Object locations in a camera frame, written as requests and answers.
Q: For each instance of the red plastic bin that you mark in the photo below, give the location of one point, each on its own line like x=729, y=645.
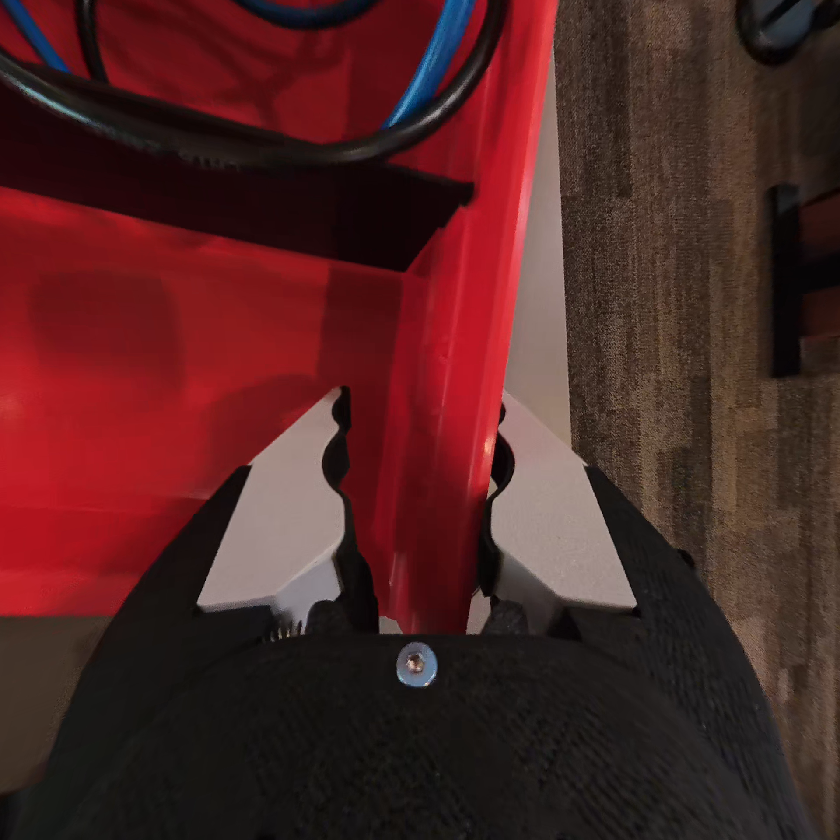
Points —
x=131, y=426

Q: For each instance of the black bin divider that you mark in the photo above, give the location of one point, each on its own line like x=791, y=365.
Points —
x=197, y=203

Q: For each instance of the black furniture leg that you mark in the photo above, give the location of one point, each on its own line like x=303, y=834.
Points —
x=784, y=282

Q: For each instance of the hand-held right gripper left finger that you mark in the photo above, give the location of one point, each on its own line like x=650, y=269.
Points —
x=275, y=525

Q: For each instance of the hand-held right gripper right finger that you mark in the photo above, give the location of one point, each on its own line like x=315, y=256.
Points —
x=558, y=525

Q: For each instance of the black chair base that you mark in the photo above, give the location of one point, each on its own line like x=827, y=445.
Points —
x=761, y=46

